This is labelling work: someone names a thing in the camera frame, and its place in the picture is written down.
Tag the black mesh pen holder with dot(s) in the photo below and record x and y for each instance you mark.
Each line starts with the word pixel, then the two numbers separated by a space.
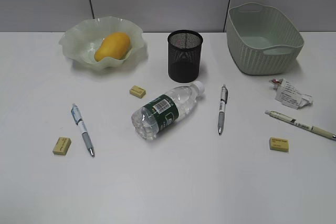
pixel 184 55

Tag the right yellow eraser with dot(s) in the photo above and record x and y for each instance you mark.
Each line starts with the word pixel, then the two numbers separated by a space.
pixel 279 144

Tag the grey grip pen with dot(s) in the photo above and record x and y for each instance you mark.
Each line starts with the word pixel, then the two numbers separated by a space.
pixel 222 108

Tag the pale green wavy plate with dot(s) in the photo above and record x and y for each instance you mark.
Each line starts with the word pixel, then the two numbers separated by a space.
pixel 81 42

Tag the blue clip white pen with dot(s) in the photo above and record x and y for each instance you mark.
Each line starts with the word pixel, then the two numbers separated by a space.
pixel 75 112

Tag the green woven plastic basket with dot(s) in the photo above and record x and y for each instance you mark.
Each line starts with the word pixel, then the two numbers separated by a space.
pixel 261 39

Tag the middle yellow eraser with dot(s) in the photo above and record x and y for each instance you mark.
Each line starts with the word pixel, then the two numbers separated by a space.
pixel 137 92

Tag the clear water bottle green label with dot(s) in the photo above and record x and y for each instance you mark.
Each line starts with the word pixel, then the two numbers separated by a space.
pixel 163 111

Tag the yellow eraser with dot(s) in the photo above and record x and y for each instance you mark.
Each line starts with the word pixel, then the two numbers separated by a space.
pixel 137 92
pixel 279 144
pixel 62 145

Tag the yellow mango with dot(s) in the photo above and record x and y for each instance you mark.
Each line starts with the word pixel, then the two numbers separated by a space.
pixel 116 45

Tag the waste paper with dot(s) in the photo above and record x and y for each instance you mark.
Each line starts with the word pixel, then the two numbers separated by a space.
pixel 289 96

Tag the beige grip pen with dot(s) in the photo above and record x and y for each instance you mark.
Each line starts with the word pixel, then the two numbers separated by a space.
pixel 292 121

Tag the left yellow eraser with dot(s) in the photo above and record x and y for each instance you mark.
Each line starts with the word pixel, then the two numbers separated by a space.
pixel 62 145

